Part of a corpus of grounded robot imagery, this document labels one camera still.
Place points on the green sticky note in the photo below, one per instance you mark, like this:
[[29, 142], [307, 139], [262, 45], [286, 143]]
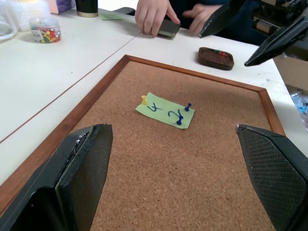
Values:
[[158, 113]]

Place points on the clear plastic bag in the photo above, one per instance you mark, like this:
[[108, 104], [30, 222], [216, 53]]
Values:
[[16, 16]]

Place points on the blue plastic packaging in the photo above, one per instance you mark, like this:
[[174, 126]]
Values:
[[300, 108]]

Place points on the cardboard box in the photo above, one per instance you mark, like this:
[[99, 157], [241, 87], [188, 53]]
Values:
[[293, 69]]

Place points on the person's dark blue clothing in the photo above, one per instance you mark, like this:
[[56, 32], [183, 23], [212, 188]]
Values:
[[240, 31]]

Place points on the brown wooden tray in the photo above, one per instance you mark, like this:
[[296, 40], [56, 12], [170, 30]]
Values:
[[211, 60]]

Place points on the yellow pushpin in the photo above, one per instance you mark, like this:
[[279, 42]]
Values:
[[144, 99]]

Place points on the person's left hand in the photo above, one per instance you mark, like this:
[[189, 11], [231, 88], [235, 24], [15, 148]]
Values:
[[199, 19]]

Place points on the person's right hand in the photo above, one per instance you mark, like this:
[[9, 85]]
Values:
[[154, 14]]

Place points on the pink and purple box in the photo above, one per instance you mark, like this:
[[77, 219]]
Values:
[[62, 6]]

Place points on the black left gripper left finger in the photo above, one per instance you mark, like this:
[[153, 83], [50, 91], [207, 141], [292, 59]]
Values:
[[79, 173]]

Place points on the black cup with gold base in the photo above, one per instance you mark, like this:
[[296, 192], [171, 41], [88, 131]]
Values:
[[86, 8]]

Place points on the clear jar of pushpins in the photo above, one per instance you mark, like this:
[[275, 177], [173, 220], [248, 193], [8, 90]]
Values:
[[45, 30]]

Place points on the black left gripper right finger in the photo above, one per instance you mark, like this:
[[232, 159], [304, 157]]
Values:
[[276, 173]]

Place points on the black chair part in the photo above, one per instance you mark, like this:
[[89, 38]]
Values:
[[125, 10]]

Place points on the blue pushpin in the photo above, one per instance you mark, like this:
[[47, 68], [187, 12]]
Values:
[[187, 107], [179, 121]]

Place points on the black smartphone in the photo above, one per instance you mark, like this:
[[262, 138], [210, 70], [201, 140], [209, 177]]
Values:
[[169, 30]]

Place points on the cork board with wooden frame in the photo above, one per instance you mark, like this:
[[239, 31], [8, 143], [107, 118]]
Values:
[[180, 168]]

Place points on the green paper sheet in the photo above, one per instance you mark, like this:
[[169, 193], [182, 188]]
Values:
[[110, 16]]

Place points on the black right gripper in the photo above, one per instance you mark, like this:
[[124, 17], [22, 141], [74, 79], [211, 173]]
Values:
[[276, 12]]

